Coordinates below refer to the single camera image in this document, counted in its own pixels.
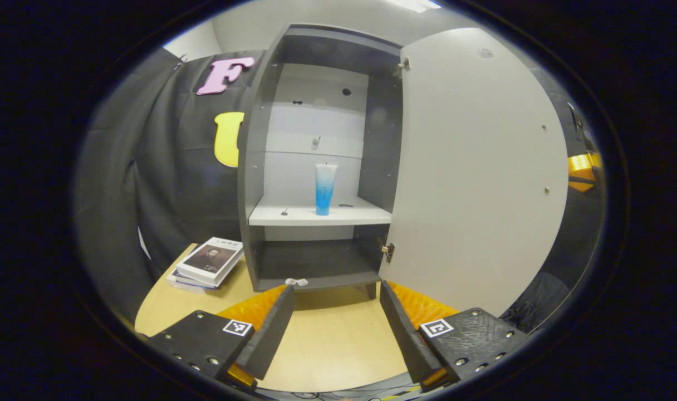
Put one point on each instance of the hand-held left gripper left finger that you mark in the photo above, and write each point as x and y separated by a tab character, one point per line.
269	334

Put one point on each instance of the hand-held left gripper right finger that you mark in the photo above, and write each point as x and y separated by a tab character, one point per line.
405	334

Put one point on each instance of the white book with portrait cover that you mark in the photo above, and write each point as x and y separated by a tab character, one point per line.
210	259

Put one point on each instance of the blue and white bottle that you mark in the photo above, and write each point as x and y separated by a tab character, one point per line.
324	195

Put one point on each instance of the grey cabinet door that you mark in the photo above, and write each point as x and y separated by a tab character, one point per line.
472	167

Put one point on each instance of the dark grey cabinet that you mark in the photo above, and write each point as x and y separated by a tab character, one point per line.
249	167

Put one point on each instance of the small clear plastic piece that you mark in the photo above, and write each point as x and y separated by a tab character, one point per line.
297	282

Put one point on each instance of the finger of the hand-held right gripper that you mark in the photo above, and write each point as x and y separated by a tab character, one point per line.
582	167

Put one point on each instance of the blue and white book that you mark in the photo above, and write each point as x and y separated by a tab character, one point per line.
180	281

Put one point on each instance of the metal door hinge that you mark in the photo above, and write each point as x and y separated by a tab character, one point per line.
388	252
403	63

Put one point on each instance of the black backdrop cloth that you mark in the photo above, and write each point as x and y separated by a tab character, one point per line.
149	167

